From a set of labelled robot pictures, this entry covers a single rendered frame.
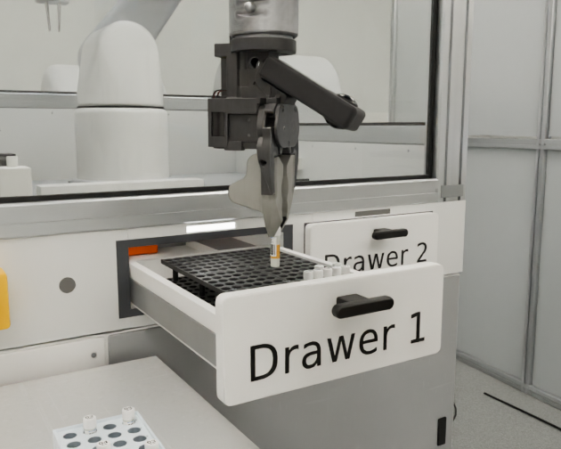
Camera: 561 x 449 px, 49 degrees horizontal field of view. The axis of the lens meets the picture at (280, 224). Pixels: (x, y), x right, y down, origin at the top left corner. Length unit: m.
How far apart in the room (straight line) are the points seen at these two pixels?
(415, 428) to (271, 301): 0.76
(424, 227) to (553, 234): 1.48
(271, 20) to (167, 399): 0.46
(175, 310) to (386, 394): 0.59
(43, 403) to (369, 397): 0.62
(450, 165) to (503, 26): 1.66
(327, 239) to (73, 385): 0.46
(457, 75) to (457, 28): 0.09
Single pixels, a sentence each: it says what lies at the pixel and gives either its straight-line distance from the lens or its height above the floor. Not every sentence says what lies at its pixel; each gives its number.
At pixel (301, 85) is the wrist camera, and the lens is 0.65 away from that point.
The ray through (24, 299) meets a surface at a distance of 0.89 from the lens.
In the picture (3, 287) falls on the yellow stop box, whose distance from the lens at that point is 0.83.
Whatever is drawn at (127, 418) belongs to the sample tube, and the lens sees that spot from 0.66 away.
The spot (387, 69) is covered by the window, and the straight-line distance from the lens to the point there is 1.15.
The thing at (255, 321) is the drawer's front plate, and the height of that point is 0.90.
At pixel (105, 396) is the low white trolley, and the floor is 0.76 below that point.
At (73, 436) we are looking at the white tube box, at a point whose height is 0.79.
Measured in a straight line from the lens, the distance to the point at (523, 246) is 2.73.
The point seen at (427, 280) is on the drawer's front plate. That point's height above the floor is 0.91.
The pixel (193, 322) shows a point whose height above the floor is 0.87.
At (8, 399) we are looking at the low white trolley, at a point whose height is 0.76.
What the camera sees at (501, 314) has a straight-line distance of 2.87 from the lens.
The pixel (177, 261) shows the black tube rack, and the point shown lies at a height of 0.90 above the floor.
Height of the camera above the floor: 1.09
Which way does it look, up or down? 9 degrees down
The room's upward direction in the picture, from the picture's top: straight up
